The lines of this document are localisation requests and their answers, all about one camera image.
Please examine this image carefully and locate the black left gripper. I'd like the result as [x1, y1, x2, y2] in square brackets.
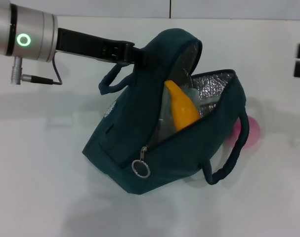
[56, 28, 163, 70]

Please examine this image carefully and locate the yellow banana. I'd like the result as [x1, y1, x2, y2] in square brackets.
[164, 80, 199, 132]

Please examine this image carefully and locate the clear plastic food container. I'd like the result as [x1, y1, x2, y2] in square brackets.
[154, 83, 199, 140]

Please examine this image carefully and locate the pink peach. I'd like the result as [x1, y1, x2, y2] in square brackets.
[228, 116, 260, 149]

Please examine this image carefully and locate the dark teal insulated lunch bag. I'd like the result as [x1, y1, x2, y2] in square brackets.
[82, 28, 250, 196]

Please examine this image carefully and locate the left wrist connector cable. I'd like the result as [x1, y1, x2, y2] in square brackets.
[10, 56, 63, 86]

